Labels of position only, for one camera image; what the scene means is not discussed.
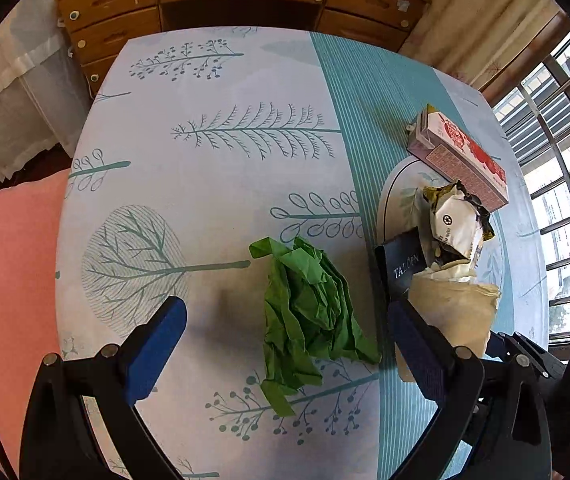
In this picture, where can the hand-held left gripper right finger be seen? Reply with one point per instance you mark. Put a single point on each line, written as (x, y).
(415, 345)

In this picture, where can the pink blanket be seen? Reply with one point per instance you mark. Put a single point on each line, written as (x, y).
(10, 285)

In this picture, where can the wooden window frame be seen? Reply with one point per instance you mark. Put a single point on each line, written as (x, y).
(525, 60)

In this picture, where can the red and white carton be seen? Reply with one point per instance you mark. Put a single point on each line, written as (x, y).
(465, 160)

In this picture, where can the beige paper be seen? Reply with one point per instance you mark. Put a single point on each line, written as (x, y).
(455, 310)

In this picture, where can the tree print tablecloth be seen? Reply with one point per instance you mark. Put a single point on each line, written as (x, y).
(190, 210)

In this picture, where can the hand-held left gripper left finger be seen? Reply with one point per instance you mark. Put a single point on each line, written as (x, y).
(157, 350)

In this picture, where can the green paper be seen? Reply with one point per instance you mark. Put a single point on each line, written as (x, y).
(305, 310)

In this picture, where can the small black card box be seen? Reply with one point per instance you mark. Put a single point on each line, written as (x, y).
(400, 265)

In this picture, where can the white and gold wrapper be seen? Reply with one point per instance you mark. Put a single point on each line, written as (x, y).
(452, 225)

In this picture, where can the white leaf print curtain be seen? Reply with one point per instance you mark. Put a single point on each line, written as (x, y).
(475, 35)

